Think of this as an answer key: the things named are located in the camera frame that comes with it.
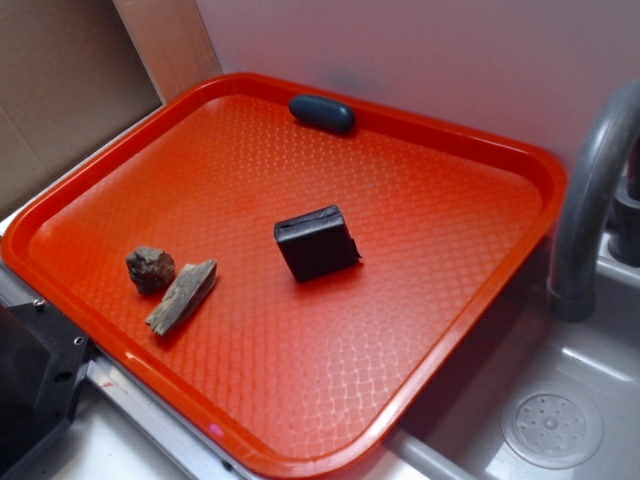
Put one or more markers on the grey wood chip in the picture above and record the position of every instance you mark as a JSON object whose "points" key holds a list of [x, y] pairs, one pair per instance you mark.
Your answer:
{"points": [[183, 297]]}

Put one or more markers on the black square block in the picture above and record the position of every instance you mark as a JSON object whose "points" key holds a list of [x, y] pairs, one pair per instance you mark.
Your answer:
{"points": [[316, 243]]}

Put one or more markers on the dark grey oval stone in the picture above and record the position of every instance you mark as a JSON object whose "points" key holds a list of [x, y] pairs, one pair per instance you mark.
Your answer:
{"points": [[322, 112]]}

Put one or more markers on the orange plastic tray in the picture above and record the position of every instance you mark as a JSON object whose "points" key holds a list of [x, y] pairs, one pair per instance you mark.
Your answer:
{"points": [[293, 379]]}

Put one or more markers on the brown grey rock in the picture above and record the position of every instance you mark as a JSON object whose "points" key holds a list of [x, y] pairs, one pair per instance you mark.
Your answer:
{"points": [[151, 270]]}

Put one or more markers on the grey toy faucet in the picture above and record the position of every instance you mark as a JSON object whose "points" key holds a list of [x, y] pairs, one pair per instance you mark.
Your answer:
{"points": [[610, 151]]}

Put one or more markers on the grey toy sink basin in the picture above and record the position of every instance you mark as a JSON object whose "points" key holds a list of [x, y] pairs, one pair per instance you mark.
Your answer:
{"points": [[526, 396]]}

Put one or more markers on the brown cardboard panel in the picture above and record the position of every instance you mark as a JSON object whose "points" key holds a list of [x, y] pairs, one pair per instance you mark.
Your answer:
{"points": [[75, 74]]}

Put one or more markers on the dark faucet knob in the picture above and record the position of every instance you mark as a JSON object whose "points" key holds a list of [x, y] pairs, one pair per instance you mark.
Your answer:
{"points": [[624, 241]]}

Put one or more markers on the black metal bracket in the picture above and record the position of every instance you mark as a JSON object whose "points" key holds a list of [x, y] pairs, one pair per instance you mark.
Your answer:
{"points": [[44, 357]]}

